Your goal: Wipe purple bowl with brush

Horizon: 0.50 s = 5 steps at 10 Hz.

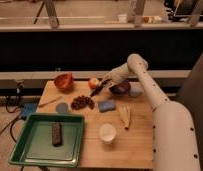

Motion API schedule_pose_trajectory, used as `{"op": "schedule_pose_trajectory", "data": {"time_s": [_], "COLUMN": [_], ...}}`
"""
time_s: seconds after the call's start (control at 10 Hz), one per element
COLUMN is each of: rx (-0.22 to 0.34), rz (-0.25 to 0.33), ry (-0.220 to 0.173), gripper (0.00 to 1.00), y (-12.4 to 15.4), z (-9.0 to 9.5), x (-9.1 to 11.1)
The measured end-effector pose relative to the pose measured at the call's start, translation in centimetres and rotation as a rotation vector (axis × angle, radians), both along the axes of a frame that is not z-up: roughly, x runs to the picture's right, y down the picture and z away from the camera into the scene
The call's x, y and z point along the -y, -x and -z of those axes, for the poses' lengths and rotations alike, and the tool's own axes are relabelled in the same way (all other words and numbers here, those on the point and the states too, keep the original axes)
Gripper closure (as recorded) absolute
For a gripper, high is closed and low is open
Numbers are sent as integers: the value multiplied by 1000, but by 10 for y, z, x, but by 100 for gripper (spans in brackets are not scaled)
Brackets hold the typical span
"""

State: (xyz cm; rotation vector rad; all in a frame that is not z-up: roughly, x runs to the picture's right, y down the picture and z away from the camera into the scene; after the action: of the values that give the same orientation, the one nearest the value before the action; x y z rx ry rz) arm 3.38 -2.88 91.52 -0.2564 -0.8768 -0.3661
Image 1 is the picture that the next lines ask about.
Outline dark rectangular block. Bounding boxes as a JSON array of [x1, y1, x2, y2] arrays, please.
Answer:
[[52, 123, 62, 146]]

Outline green plastic tray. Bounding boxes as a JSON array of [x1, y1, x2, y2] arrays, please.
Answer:
[[9, 113, 85, 168]]

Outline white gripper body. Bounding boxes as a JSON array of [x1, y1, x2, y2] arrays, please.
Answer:
[[102, 69, 124, 86]]

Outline wooden spatula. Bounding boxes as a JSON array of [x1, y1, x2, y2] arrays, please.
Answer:
[[38, 96, 62, 108]]

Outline bunch of dark grapes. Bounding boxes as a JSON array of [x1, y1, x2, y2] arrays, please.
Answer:
[[71, 96, 95, 110]]

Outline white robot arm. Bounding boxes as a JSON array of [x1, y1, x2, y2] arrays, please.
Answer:
[[102, 54, 201, 171]]

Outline red bowl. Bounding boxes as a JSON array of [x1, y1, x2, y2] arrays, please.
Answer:
[[54, 73, 73, 91]]

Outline red apple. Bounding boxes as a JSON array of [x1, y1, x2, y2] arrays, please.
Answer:
[[88, 77, 100, 89]]

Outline white cup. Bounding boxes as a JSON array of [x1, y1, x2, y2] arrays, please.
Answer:
[[99, 124, 116, 144]]

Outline black cables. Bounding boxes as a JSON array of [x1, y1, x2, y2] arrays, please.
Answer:
[[0, 82, 27, 144]]

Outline black dish brush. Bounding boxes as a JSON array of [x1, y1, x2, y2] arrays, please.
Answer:
[[90, 80, 109, 97]]

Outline blue box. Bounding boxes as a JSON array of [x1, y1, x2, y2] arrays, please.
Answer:
[[21, 103, 37, 117]]

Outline purple bowl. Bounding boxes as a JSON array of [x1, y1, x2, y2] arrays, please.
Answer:
[[109, 80, 131, 95]]

